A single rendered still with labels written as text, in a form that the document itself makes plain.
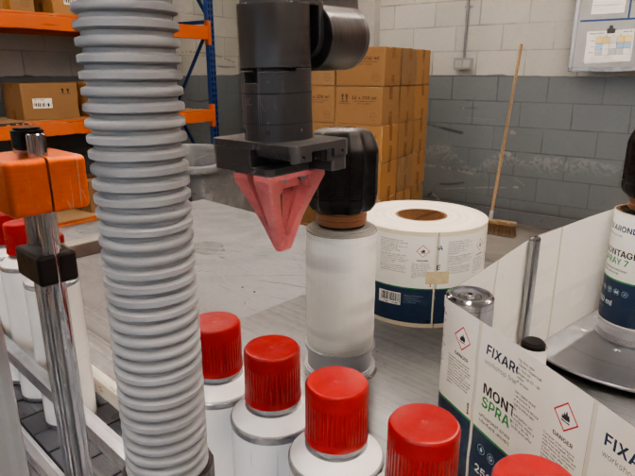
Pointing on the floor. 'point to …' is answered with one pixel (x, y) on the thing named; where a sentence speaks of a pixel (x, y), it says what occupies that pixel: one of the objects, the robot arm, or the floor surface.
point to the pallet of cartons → (381, 114)
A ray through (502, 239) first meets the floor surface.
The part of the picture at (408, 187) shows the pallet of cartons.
